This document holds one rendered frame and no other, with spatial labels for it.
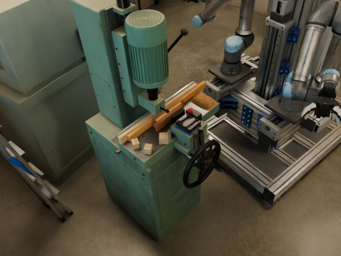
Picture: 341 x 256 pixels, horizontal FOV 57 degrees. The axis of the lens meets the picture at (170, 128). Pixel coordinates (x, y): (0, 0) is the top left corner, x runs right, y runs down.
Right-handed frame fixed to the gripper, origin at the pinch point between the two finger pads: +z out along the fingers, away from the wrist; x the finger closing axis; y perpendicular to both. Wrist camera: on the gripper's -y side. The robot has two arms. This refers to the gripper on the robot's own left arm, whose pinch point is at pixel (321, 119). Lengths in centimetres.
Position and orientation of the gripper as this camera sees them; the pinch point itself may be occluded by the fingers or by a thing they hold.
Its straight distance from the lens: 137.8
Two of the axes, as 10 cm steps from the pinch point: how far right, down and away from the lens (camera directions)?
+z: -4.3, 6.5, -6.3
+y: 1.7, 7.4, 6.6
